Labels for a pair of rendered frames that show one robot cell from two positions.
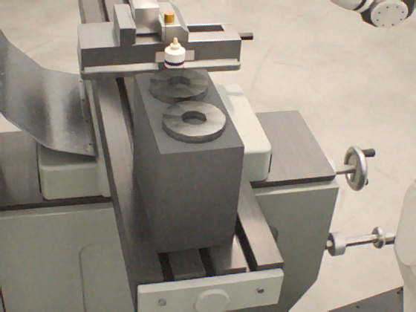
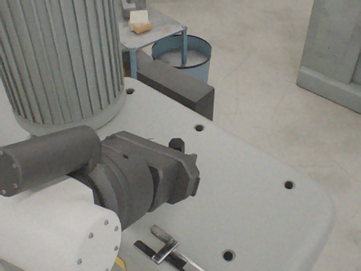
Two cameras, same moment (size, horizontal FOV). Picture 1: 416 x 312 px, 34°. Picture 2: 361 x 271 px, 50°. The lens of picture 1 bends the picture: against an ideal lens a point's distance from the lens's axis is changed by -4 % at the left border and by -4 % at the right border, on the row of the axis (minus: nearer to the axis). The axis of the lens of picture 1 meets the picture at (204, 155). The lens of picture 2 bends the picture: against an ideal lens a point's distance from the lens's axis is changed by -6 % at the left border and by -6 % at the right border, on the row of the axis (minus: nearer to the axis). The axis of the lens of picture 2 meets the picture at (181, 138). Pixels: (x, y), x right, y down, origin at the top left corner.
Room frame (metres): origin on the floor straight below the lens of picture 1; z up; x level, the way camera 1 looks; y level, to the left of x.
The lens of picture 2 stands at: (1.07, -0.19, 2.33)
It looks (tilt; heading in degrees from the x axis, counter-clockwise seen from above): 45 degrees down; 56
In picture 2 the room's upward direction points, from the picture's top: straight up
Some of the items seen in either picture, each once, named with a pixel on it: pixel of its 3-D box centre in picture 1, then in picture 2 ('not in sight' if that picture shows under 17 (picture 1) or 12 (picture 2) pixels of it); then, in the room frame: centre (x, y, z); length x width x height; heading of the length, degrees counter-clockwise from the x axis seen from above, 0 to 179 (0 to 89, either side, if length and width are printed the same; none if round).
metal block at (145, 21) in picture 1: (144, 14); not in sight; (1.36, 0.15, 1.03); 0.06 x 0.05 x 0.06; 15
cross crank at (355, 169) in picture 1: (342, 169); not in sight; (1.41, -0.35, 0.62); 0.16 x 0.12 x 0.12; 105
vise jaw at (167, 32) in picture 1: (170, 21); not in sight; (1.37, 0.10, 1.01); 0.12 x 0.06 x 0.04; 15
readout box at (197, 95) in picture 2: not in sight; (176, 109); (1.52, 0.51, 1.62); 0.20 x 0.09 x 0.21; 105
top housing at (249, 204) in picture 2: not in sight; (170, 200); (1.28, 0.14, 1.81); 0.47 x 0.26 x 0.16; 105
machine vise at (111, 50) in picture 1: (157, 36); not in sight; (1.37, 0.12, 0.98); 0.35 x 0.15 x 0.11; 105
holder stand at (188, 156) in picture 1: (183, 154); not in sight; (0.88, 0.03, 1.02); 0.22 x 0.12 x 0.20; 17
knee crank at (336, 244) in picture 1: (364, 239); not in sight; (1.29, -0.42, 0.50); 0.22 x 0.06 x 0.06; 105
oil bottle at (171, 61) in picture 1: (174, 62); not in sight; (1.25, 0.08, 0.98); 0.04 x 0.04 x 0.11
